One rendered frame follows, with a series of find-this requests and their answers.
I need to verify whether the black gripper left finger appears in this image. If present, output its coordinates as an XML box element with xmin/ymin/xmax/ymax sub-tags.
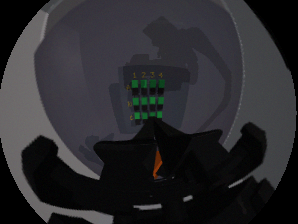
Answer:
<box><xmin>93</xmin><ymin>116</ymin><xmax>157</xmax><ymax>177</ymax></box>

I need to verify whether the dark grey switch panel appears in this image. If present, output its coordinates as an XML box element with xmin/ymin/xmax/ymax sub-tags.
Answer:
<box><xmin>117</xmin><ymin>65</ymin><xmax>190</xmax><ymax>132</ymax></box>

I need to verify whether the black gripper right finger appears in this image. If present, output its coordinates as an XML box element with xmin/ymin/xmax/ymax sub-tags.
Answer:
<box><xmin>153</xmin><ymin>116</ymin><xmax>222</xmax><ymax>179</ymax></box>

